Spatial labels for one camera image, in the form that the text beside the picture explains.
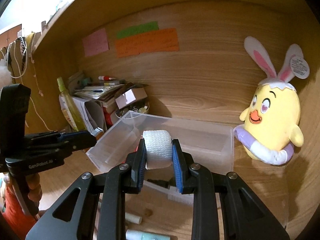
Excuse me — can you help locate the light blue tube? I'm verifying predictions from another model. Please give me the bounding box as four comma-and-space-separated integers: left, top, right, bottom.
125, 229, 171, 240

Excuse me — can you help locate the person's left hand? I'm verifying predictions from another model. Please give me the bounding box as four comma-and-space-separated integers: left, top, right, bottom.
4, 172, 42, 217

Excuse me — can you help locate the yellow-green spray bottle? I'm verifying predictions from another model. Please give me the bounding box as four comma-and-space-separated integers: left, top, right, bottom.
57, 77, 86, 132

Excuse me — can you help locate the white folded paper stack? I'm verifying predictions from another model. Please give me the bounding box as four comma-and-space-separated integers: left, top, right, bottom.
72, 97, 107, 132

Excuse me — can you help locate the red box by books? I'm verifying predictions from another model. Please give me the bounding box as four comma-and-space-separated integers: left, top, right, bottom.
103, 107, 118, 127

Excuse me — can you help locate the stack of books papers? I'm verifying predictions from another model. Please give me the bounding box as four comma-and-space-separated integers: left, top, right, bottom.
67, 72, 126, 102

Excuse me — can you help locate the red white marker pen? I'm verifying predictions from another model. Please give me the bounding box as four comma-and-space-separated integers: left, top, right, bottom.
98, 75, 117, 81

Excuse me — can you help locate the small pink-white cardboard box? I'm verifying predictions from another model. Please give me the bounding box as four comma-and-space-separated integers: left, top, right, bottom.
115, 88, 148, 109

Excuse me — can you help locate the white bowl of trinkets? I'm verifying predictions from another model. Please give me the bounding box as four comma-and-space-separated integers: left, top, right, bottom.
116, 100, 150, 119

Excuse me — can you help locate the clear plastic storage bin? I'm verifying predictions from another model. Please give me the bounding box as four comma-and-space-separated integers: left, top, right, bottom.
85, 110, 235, 207

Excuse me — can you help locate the yellow chick bunny plush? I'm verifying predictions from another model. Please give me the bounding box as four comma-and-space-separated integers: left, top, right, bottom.
233, 36, 310, 166

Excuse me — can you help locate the pink sticky note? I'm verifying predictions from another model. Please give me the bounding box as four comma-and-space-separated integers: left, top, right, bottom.
82, 28, 109, 57

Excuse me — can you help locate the orange sticky note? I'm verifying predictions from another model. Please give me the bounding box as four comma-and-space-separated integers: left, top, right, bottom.
115, 28, 180, 58

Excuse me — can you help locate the green sticky note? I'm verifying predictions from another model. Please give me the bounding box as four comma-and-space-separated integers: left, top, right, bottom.
116, 21, 159, 39

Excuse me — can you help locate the white cord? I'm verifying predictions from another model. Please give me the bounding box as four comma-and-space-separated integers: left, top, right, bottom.
0, 32, 54, 133

